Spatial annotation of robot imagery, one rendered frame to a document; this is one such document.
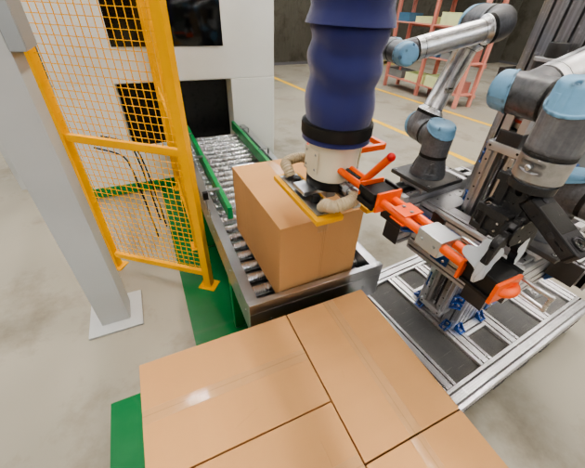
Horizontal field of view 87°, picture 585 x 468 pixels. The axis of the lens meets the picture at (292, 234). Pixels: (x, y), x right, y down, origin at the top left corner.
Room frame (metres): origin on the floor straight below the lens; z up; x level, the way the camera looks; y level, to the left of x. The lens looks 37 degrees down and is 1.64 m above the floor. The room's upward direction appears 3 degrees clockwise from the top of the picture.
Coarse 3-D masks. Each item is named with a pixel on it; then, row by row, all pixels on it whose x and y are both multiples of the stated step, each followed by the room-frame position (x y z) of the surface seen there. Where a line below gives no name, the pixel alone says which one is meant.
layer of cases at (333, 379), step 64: (320, 320) 0.83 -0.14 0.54; (384, 320) 0.85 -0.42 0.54; (192, 384) 0.53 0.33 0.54; (256, 384) 0.54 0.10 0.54; (320, 384) 0.55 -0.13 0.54; (384, 384) 0.56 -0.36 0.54; (192, 448) 0.34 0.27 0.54; (256, 448) 0.35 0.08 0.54; (320, 448) 0.35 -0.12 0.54; (384, 448) 0.36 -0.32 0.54; (448, 448) 0.37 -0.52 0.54
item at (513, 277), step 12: (468, 264) 0.46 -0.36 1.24; (504, 264) 0.46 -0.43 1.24; (456, 276) 0.47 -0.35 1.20; (468, 276) 0.46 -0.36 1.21; (492, 276) 0.43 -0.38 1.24; (504, 276) 0.43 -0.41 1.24; (516, 276) 0.43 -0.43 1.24; (480, 288) 0.43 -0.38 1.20; (492, 288) 0.41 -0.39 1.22; (504, 288) 0.41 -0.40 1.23; (492, 300) 0.40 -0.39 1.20
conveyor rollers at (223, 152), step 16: (208, 144) 2.77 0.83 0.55; (224, 144) 2.82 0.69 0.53; (240, 144) 2.81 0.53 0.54; (208, 160) 2.42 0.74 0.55; (224, 160) 2.46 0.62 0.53; (240, 160) 2.45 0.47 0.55; (256, 160) 2.49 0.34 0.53; (224, 176) 2.12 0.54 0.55; (224, 224) 1.55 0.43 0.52; (240, 240) 1.35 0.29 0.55; (240, 256) 1.23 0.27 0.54; (256, 272) 1.10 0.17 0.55; (256, 288) 1.00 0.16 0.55; (272, 288) 1.02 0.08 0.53
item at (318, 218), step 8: (280, 176) 1.05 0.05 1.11; (296, 176) 1.01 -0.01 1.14; (280, 184) 1.01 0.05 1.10; (288, 184) 0.99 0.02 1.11; (288, 192) 0.95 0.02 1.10; (296, 192) 0.93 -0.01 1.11; (296, 200) 0.90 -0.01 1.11; (304, 200) 0.89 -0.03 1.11; (312, 200) 0.87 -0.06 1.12; (320, 200) 0.89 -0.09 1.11; (304, 208) 0.85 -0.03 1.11; (312, 208) 0.84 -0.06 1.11; (312, 216) 0.80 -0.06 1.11; (320, 216) 0.80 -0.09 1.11; (328, 216) 0.80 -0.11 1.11; (336, 216) 0.81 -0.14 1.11; (320, 224) 0.78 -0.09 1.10
